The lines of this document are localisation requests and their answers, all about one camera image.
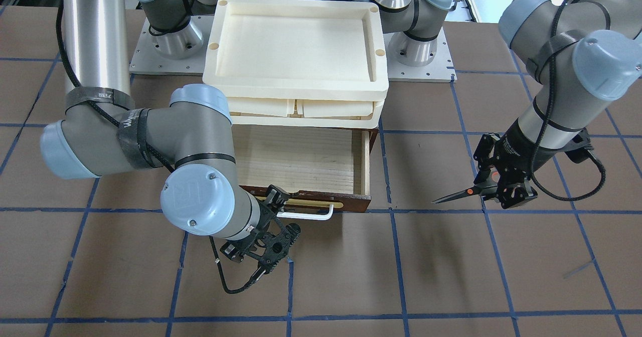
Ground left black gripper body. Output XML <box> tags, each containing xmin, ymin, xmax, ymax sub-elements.
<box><xmin>473</xmin><ymin>133</ymin><xmax>538</xmax><ymax>209</ymax></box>

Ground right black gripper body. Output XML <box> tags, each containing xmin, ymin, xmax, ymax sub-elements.
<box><xmin>241</xmin><ymin>215</ymin><xmax>301</xmax><ymax>269</ymax></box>

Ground grey orange scissors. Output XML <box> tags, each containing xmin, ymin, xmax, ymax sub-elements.
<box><xmin>432</xmin><ymin>171</ymin><xmax>500</xmax><ymax>204</ymax></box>

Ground wooden drawer with white handle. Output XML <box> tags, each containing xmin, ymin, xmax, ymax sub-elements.
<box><xmin>232</xmin><ymin>125</ymin><xmax>371</xmax><ymax>212</ymax></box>

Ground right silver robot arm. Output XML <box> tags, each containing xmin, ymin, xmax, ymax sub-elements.
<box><xmin>40</xmin><ymin>0</ymin><xmax>301</xmax><ymax>288</ymax></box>

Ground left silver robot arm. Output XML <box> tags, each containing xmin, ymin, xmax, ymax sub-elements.
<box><xmin>461</xmin><ymin>0</ymin><xmax>640</xmax><ymax>209</ymax></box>

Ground dark brown wooden cabinet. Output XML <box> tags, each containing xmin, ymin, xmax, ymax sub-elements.
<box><xmin>368</xmin><ymin>127</ymin><xmax>379</xmax><ymax>153</ymax></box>

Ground cream plastic tray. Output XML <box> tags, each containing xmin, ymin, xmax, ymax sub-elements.
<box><xmin>202</xmin><ymin>0</ymin><xmax>388</xmax><ymax>129</ymax></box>

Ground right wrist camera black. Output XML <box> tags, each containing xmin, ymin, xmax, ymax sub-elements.
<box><xmin>219</xmin><ymin>243</ymin><xmax>245</xmax><ymax>263</ymax></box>

